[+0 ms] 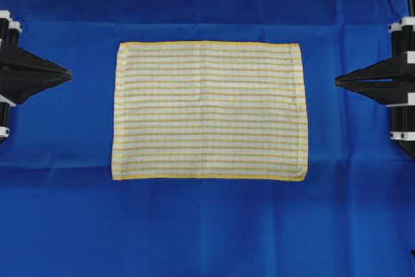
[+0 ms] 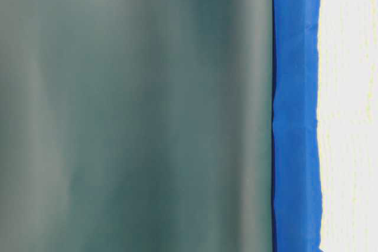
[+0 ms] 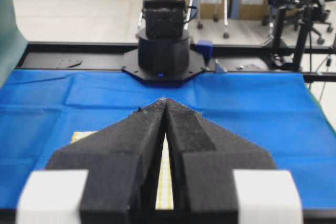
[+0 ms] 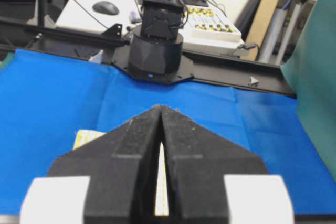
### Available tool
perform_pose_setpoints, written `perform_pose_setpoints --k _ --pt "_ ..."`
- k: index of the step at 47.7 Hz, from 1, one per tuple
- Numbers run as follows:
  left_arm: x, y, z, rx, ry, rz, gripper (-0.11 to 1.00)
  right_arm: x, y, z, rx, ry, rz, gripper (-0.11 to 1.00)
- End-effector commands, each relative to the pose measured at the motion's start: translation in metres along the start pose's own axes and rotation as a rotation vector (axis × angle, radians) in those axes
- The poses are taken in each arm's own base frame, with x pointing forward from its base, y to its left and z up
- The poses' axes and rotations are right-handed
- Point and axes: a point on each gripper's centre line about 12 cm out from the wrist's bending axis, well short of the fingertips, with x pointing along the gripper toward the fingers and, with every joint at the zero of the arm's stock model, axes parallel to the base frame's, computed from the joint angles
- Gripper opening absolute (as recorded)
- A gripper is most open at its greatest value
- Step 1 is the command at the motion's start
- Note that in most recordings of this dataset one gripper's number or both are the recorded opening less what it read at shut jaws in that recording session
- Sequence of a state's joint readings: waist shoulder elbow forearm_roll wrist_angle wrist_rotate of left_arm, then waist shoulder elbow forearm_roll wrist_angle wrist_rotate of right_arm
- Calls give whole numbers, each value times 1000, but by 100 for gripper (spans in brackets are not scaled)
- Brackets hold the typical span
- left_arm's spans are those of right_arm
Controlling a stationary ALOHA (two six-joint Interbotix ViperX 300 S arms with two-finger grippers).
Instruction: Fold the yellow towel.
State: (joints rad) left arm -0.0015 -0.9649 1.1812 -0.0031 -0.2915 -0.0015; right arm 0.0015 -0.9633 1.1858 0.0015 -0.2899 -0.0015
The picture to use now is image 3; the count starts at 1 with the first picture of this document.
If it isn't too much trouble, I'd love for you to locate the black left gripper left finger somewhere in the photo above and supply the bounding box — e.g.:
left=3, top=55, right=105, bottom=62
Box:
left=16, top=98, right=167, bottom=224

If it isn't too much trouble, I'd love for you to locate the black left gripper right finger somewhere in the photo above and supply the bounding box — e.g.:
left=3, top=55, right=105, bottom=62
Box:
left=164, top=98, right=304, bottom=224

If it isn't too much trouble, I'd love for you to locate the yellow checkered towel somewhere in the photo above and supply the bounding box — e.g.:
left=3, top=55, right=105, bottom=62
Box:
left=69, top=131, right=176, bottom=211

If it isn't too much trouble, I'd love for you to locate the blue table cloth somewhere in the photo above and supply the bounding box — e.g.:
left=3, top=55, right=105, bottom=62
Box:
left=1, top=70, right=335, bottom=209

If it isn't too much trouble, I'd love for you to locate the blue plastic clamp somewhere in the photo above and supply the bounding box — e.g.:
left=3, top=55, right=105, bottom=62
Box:
left=196, top=39, right=213, bottom=59

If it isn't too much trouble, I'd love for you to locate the cardboard box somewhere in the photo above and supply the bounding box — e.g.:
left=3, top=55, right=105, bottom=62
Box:
left=201, top=0, right=268, bottom=20

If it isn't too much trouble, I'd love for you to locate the green curtain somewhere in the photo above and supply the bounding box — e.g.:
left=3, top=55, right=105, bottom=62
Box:
left=1, top=0, right=28, bottom=85

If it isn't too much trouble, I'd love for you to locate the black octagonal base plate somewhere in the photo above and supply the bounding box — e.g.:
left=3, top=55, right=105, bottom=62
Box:
left=121, top=49, right=208, bottom=84

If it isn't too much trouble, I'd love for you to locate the black table frame rail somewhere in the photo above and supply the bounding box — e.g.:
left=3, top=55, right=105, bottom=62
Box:
left=16, top=42, right=335, bottom=83

